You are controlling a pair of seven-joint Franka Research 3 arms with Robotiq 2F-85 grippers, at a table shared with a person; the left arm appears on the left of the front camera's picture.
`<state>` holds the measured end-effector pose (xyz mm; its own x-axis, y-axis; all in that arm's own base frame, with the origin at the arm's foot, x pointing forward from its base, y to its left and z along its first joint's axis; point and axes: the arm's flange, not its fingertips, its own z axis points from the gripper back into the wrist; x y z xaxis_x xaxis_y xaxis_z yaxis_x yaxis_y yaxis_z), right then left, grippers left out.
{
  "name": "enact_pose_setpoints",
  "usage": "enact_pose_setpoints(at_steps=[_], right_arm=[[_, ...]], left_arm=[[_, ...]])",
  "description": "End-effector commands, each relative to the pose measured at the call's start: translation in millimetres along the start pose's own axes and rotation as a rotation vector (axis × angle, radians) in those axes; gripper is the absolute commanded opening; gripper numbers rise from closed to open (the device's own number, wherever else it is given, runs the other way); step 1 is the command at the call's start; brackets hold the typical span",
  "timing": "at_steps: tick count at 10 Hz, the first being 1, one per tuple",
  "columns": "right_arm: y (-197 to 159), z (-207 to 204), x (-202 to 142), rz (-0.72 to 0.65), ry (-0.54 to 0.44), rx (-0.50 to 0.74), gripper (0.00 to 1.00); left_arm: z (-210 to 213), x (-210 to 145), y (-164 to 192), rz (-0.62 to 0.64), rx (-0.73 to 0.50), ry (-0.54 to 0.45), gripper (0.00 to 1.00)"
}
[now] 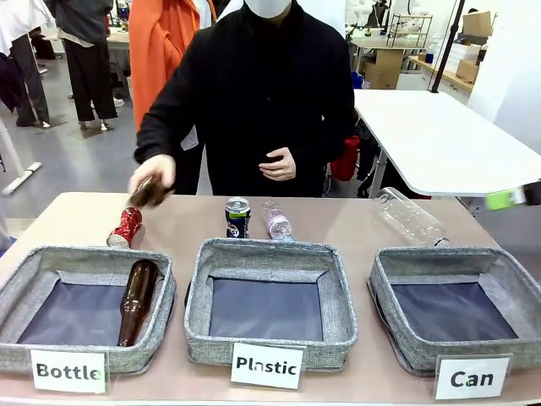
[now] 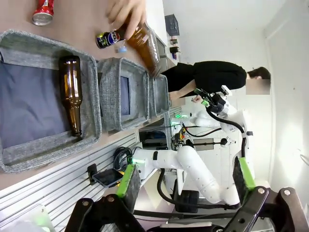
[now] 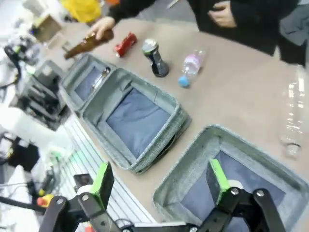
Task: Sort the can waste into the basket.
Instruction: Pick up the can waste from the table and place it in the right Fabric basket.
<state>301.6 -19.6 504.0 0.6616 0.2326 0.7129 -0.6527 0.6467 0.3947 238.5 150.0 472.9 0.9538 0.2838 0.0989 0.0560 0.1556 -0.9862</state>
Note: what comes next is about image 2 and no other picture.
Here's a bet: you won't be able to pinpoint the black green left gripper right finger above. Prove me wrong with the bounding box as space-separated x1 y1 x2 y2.
224 156 309 232

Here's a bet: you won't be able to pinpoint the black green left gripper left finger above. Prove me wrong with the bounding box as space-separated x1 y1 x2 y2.
65 164 146 232

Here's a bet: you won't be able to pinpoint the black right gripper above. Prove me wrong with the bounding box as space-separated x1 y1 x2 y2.
194 88 230 116

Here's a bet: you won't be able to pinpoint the brown plastic bottle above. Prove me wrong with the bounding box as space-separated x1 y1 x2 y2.
125 22 162 78

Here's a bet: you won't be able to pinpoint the small grey fabric basket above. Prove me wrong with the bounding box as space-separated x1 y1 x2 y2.
148 73 171 119

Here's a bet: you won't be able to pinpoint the medium grey fabric basket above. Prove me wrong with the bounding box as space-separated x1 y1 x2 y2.
97 57 151 132

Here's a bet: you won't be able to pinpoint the dark blue soda can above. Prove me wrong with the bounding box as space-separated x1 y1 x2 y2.
96 28 126 50

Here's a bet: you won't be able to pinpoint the large grey fabric basket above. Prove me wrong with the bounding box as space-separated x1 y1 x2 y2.
0 29 102 174

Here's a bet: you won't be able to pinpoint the red soda can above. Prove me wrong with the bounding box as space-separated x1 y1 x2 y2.
32 0 55 26

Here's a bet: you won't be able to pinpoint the person's hand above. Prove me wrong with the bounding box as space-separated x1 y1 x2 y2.
105 0 148 41

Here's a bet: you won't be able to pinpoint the black smartphone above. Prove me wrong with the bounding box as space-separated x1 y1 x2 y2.
92 168 124 188

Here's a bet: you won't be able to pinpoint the person in black shirt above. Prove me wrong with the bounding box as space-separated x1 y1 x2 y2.
161 61 271 107

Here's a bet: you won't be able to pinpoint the brown glass bottle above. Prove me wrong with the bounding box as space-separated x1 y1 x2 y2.
58 55 84 137

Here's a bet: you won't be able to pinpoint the black coiled cable bundle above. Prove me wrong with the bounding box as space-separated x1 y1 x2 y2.
112 145 134 170

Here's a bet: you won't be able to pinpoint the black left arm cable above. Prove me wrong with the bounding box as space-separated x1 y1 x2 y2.
156 168 240 210

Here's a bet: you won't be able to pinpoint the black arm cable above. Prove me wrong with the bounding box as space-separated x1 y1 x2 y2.
156 168 240 210
209 110 247 158

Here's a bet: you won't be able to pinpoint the black mounting bracket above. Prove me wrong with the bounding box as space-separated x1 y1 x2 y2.
86 163 98 186

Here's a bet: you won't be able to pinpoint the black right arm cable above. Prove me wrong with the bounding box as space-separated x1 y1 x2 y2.
209 110 247 158

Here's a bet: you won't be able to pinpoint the aluminium table frame rails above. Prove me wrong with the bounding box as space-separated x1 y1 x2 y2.
0 130 141 232

